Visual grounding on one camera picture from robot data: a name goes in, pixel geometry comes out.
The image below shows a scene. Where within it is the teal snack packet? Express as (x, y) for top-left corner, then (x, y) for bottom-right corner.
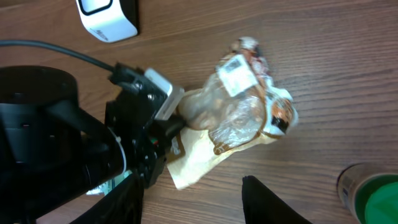
(86, 171), (132, 195)

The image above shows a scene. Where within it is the white barcode scanner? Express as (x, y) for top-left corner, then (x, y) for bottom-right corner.
(76, 0), (139, 43)

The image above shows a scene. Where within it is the green lid jar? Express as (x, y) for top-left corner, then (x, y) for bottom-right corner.
(336, 163), (397, 224)

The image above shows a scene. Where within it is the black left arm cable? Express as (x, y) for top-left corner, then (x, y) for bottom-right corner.
(0, 39), (116, 73)

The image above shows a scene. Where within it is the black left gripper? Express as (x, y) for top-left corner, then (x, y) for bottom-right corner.
(105, 63), (185, 188)

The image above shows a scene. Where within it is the beige brown snack bag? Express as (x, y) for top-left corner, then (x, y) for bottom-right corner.
(167, 37), (299, 190)

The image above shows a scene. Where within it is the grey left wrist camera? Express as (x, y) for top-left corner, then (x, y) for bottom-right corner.
(144, 68), (185, 121)

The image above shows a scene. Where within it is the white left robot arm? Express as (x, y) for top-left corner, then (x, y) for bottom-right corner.
(1, 63), (185, 223)

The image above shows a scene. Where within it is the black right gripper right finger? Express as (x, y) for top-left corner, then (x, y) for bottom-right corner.
(242, 175), (311, 224)

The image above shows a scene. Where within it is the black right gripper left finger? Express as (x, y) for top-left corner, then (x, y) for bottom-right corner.
(71, 174), (144, 224)

